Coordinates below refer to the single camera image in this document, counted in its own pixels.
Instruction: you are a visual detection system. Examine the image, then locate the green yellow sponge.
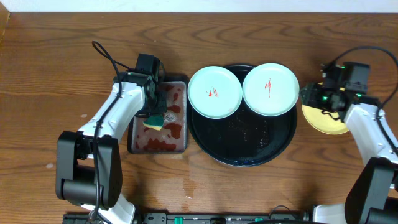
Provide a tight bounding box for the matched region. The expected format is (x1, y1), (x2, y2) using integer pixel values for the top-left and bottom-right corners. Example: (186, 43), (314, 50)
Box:
(143, 114), (164, 131)

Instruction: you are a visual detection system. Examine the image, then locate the yellow plate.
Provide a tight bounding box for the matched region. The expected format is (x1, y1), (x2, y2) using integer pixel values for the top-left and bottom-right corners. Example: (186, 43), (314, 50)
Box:
(302, 104), (348, 135)

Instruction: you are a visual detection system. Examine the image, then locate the light blue plate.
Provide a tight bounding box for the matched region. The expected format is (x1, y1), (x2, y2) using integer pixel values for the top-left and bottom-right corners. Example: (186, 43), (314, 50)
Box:
(188, 66), (243, 119)
(242, 63), (300, 116)

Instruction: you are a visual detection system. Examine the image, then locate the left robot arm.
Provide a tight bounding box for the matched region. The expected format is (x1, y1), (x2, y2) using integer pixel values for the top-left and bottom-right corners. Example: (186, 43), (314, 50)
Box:
(55, 72), (165, 223)

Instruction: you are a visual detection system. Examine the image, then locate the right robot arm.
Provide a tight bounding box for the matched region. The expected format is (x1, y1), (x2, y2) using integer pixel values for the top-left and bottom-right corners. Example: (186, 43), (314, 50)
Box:
(300, 62), (397, 223)

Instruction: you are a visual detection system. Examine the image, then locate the black rectangular soapy tray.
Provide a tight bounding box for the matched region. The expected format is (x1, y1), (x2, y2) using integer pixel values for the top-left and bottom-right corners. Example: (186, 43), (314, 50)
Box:
(127, 75), (188, 154)

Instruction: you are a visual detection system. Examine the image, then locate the black round tray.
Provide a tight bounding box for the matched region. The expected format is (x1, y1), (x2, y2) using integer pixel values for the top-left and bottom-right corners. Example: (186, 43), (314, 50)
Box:
(188, 64), (297, 167)

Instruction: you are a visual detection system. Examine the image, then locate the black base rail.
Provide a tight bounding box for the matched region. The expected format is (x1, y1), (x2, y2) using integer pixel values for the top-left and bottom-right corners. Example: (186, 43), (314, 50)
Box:
(62, 212), (312, 224)

